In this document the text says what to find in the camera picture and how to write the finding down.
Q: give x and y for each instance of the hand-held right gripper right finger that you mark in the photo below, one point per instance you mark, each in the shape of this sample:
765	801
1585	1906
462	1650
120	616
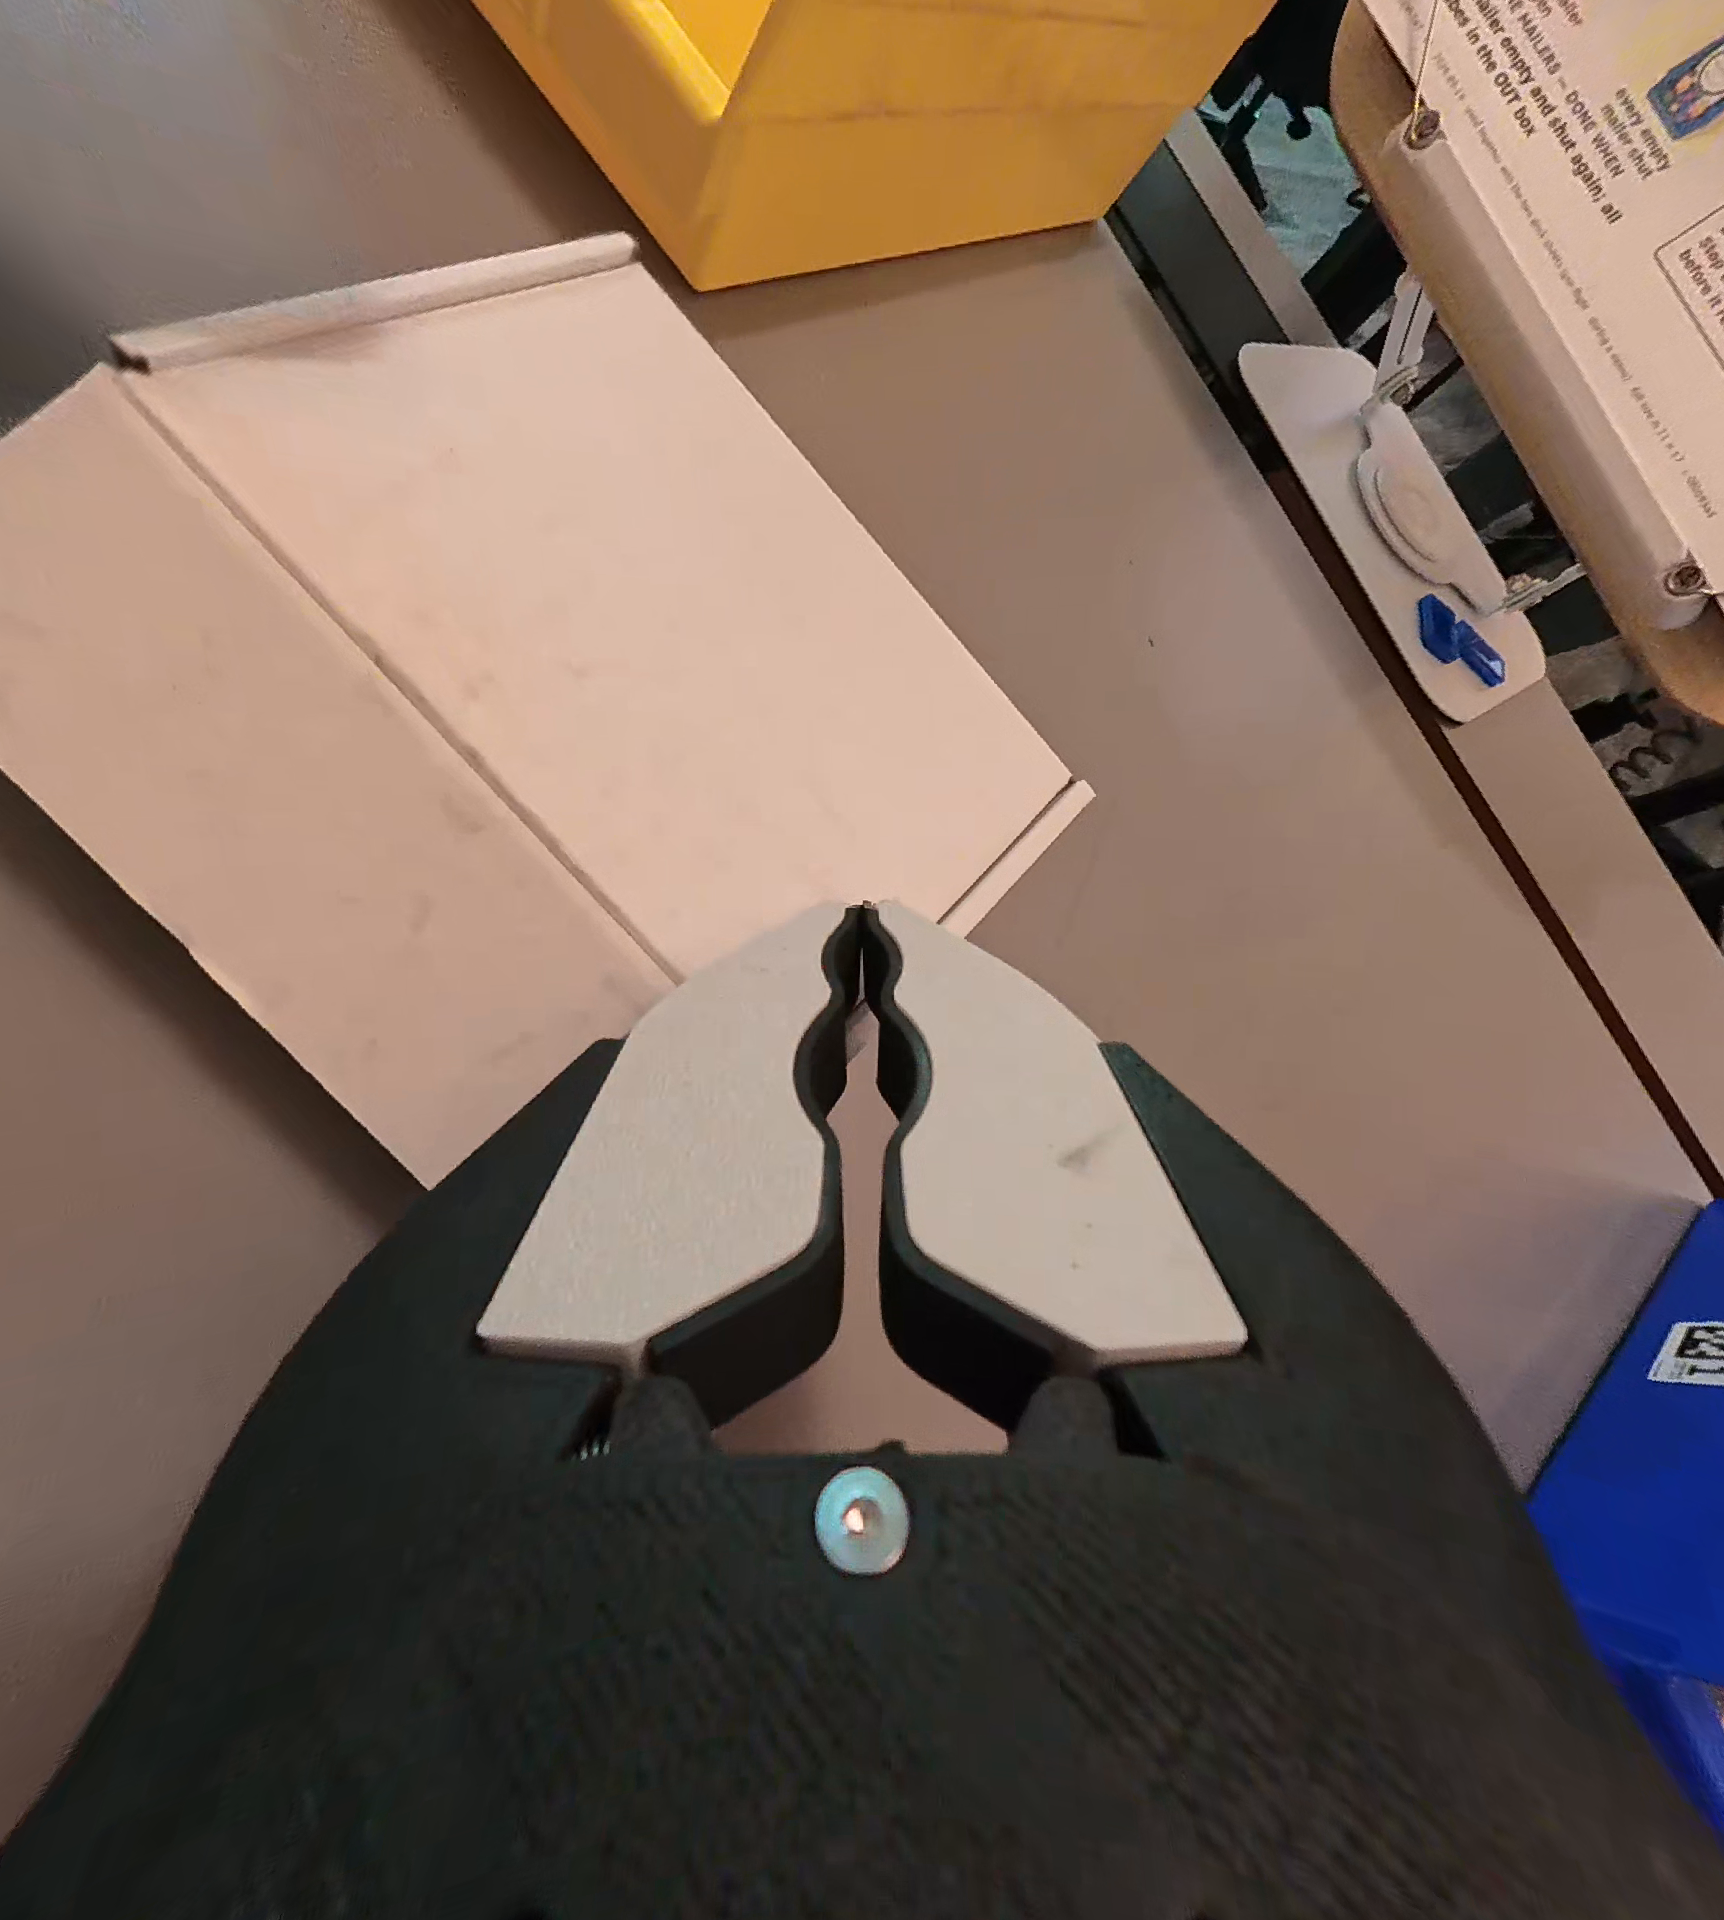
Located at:
1056	1171

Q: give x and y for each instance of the white cardboard mailer box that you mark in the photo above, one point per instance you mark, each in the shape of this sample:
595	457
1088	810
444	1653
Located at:
502	600

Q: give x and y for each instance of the blue plastic bin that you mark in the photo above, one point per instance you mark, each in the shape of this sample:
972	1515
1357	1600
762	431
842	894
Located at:
1672	1500

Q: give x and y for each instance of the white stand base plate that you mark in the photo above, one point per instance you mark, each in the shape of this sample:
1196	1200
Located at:
1296	405

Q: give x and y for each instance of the small blue clip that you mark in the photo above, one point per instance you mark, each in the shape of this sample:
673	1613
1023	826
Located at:
1447	631

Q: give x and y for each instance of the yellow plastic bin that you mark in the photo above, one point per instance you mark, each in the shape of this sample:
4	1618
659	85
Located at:
877	165

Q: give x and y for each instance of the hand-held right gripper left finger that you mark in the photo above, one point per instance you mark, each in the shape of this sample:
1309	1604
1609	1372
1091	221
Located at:
682	1171

